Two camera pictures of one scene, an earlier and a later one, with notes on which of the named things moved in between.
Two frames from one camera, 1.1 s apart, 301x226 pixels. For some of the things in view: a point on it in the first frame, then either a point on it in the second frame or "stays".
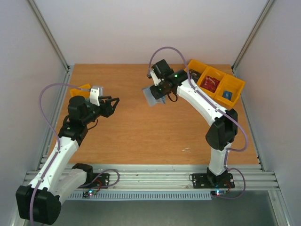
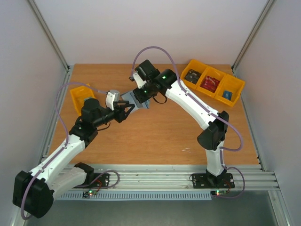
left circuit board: (90, 194) stays
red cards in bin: (209, 83) stays
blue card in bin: (227, 95) stays
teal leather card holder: (151, 98) -> (131, 98)
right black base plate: (201, 181) stays
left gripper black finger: (104, 97) -> (122, 102)
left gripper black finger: (117, 100) -> (132, 106)
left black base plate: (99, 181) stays
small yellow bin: (75, 92) stays
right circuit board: (218, 192) stays
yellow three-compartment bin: (223, 88) stays
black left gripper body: (106, 108) -> (120, 116)
